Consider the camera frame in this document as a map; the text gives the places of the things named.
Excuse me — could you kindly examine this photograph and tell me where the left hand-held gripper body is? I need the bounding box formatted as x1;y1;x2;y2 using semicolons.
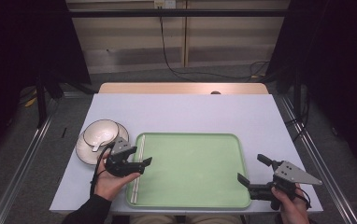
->
106;137;146;178

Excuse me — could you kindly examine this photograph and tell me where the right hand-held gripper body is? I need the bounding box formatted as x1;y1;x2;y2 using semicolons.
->
248;160;323;211

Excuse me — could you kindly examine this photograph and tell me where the white ceramic spoon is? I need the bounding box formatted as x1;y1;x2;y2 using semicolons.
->
91;138;114;153

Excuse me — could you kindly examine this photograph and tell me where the white ribbed bowl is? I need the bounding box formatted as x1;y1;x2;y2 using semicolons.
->
82;119;121;147

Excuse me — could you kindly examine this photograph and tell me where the white ribbed plate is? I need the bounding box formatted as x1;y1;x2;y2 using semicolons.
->
75;122;130;166

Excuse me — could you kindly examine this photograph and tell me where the green plastic tray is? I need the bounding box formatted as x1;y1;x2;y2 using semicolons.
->
125;132;252;209

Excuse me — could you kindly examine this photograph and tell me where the person's left hand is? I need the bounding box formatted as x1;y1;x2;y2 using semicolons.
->
93;150;142;202

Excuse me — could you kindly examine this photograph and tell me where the person's right hand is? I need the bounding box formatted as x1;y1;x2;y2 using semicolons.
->
271;184;310;224

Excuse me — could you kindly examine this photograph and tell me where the black metal stand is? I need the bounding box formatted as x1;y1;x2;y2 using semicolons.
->
293;68;303;119
36;74;49;129

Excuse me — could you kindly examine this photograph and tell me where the black curtain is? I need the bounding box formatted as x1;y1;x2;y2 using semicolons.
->
0;0;92;157
266;0;357;169

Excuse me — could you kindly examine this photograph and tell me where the black horizontal bar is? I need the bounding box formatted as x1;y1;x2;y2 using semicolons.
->
68;8;290;18

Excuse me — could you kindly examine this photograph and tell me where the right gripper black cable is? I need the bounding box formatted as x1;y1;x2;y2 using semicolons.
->
294;186;312;210

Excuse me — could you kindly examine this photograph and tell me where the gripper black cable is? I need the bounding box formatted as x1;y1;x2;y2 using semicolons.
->
294;186;312;210
89;143;116;197

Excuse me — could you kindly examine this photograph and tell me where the metal floor rail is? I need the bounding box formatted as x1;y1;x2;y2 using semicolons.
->
0;91;67;224
278;92;357;224

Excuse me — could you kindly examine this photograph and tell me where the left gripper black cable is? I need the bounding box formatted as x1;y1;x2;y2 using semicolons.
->
89;143;116;197

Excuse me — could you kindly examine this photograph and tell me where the black power cable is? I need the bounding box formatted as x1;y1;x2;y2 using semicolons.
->
158;7;271;82

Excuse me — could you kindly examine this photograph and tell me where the white wall socket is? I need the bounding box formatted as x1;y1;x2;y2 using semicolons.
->
153;0;177;9

